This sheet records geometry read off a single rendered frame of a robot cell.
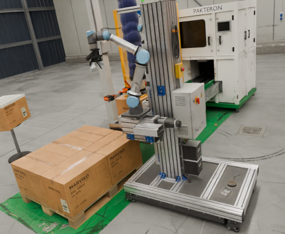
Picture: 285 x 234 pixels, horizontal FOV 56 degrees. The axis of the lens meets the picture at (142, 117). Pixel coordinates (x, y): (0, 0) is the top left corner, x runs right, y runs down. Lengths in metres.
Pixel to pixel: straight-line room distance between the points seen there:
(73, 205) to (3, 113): 2.02
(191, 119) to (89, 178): 1.23
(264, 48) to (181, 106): 9.15
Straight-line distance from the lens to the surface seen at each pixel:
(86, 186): 2.93
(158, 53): 2.56
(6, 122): 4.39
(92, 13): 4.46
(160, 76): 2.59
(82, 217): 3.03
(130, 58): 3.50
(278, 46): 11.43
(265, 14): 11.53
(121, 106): 3.58
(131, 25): 3.45
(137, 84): 2.45
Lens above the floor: 1.91
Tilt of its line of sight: 20 degrees down
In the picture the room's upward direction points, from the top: 8 degrees counter-clockwise
